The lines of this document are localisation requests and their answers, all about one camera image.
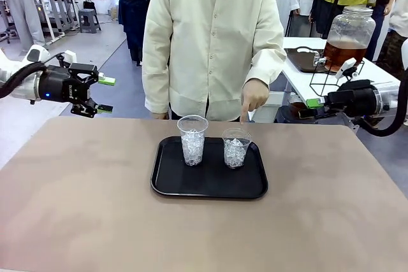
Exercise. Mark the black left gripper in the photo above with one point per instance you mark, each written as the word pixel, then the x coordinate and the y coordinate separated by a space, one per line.
pixel 55 85

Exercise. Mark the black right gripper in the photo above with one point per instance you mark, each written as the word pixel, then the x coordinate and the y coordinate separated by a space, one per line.
pixel 357 98

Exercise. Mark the short clear plastic cup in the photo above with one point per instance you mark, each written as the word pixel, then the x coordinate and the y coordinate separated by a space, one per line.
pixel 234 157

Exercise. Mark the tall clear plastic cup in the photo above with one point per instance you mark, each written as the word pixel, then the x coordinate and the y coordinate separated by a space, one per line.
pixel 192 154

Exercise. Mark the person right forearm cream sleeve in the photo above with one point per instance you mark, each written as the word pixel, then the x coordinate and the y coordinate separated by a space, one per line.
pixel 156 77

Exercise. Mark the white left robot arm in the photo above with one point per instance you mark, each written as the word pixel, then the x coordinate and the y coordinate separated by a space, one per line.
pixel 19 88

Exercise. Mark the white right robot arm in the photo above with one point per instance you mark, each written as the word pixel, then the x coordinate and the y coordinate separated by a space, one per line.
pixel 387 100

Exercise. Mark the person left forearm cream sleeve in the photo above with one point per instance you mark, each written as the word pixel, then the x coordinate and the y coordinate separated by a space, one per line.
pixel 267 58

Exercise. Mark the person left hand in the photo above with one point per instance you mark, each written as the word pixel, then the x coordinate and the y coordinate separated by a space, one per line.
pixel 255 93

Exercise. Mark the person right hand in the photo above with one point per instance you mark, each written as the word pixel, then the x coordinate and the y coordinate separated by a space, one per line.
pixel 160 116

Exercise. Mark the white side table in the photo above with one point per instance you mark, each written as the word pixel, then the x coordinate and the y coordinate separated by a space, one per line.
pixel 298 79

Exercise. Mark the dark brown serving tray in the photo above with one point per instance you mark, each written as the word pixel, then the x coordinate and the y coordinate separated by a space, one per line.
pixel 303 60

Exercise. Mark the grey plastic stool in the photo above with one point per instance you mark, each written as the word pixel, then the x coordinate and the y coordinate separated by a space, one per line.
pixel 89 18

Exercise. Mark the glass tea dispenser jar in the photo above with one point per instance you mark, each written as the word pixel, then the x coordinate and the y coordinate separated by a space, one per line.
pixel 350 39

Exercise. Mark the black bag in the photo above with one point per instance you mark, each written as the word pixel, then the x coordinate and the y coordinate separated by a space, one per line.
pixel 89 4

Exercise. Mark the white shirt navy skirt mannequin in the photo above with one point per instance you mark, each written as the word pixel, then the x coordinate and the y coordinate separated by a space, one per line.
pixel 134 14

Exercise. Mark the grey trousers mannequin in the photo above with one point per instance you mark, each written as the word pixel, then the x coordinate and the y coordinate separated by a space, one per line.
pixel 22 11

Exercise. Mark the person torso cream shirt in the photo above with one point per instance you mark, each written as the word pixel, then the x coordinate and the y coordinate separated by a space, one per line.
pixel 207 46

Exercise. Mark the black rectangular serving tray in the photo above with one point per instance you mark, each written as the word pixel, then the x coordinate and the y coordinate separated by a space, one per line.
pixel 210 184

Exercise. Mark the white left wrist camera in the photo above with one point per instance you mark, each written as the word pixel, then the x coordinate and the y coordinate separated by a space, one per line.
pixel 68 56

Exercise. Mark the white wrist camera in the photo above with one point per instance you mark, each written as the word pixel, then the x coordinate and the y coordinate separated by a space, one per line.
pixel 345 67
pixel 68 56

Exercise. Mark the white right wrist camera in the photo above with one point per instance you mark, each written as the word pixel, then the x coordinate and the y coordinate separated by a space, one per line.
pixel 345 67

